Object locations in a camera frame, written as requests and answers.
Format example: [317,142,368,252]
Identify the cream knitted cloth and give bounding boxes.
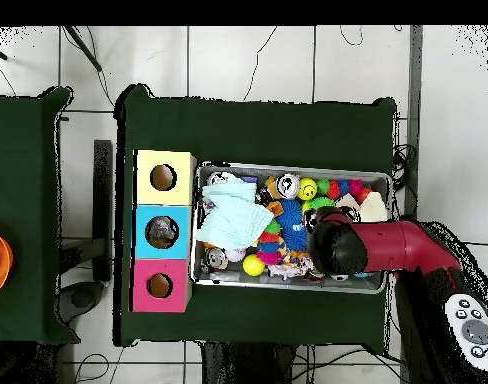
[357,191,389,223]

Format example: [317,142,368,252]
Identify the mint knitted cloth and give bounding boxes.
[194,173,276,252]

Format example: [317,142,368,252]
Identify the wooden box with three holes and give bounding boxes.
[128,148,198,314]

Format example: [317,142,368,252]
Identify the plain wooden block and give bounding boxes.
[335,192,361,211]

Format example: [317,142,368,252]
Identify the green spiky rubber ball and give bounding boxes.
[301,196,336,213]

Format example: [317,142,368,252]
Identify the yellow smiley ball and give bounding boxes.
[296,176,318,201]

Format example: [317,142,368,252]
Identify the crushed silver can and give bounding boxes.
[275,172,301,200]

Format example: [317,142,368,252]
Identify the dark green table cloth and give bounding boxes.
[0,86,81,346]
[112,83,398,348]

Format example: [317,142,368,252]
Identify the grey stand base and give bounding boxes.
[57,279,106,326]

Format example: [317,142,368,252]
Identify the black tripod leg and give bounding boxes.
[63,26,104,73]

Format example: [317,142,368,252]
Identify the wire mesh bin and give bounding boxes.
[190,160,392,296]

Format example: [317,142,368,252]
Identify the black floor cable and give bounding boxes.
[391,224,488,246]

